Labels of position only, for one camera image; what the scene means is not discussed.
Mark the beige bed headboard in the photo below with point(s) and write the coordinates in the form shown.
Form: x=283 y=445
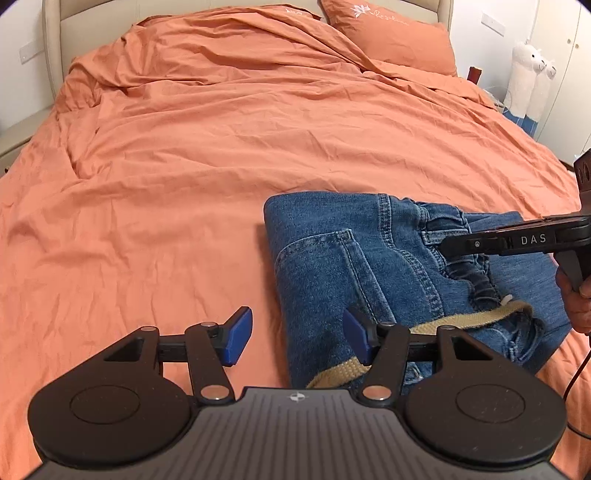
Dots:
x=78 y=27

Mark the beige fabric belt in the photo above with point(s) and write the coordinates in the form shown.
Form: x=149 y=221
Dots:
x=475 y=321

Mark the orange embroidered pillow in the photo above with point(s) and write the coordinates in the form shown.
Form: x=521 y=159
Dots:
x=300 y=10
x=392 y=39

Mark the blue denim pants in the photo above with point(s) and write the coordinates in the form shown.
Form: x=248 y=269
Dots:
x=332 y=267

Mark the white alpaca plush toy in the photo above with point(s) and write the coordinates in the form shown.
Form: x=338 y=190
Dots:
x=521 y=78
x=545 y=87

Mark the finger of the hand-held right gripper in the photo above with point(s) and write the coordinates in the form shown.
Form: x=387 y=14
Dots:
x=471 y=243

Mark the dark red cup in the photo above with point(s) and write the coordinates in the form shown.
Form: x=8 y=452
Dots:
x=474 y=76

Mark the blue cloth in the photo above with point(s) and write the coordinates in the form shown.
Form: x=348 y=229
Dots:
x=524 y=121

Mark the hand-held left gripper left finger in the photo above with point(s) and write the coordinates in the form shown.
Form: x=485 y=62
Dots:
x=238 y=337

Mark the orange duvet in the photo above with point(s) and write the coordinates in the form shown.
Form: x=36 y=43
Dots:
x=184 y=184

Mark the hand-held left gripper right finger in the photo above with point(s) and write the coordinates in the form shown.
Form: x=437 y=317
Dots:
x=356 y=334

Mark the beige nightstand with lock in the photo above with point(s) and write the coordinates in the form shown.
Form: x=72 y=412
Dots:
x=21 y=138

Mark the person's right hand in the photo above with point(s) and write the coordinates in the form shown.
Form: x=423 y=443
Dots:
x=581 y=309

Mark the long white wall switch plate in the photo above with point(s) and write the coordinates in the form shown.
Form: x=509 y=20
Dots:
x=493 y=24

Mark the white wardrobe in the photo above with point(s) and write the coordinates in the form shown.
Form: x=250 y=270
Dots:
x=568 y=69

